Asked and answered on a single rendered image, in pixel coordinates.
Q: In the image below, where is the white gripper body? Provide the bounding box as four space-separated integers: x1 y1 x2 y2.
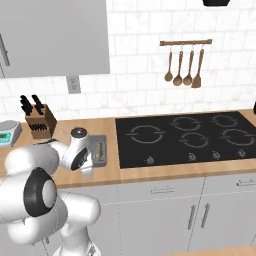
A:
80 162 96 180

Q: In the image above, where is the wide grey drawer front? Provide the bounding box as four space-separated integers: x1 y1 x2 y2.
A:
116 176 206 205

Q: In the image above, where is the wooden knife block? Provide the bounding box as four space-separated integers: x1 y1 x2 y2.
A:
24 104 58 141

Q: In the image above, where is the grey kitchen scale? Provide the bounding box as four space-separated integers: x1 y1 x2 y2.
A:
0 119 23 148

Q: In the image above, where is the black hob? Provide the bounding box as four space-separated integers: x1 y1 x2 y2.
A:
114 110 256 170

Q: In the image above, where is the small wooden spoon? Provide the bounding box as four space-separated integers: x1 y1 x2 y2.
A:
163 50 174 83

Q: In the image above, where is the wooden ladle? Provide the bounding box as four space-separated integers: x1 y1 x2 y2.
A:
182 49 195 87
172 50 185 87

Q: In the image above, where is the wooden spatula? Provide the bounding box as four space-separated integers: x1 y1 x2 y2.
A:
191 48 205 89

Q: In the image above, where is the black extractor hood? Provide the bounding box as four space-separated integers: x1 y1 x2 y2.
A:
202 0 232 8

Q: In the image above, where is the silver drawer handle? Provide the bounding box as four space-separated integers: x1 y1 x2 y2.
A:
236 179 256 187
150 187 175 195

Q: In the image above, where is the black knife handle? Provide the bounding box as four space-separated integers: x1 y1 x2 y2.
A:
19 95 34 116
31 94 46 115

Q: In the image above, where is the grey wall socket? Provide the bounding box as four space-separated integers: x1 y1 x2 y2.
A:
66 75 82 95

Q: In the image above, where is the silver cupboard door handle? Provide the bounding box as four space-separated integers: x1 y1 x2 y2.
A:
200 202 211 230
187 203 198 231

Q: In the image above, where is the grey wall cupboard door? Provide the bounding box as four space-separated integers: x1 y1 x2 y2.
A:
0 0 111 80

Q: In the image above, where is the grey wall cupboard handle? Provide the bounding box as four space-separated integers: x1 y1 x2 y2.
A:
0 32 11 67

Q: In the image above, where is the wooden utensil rail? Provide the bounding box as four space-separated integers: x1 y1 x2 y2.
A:
159 38 214 47

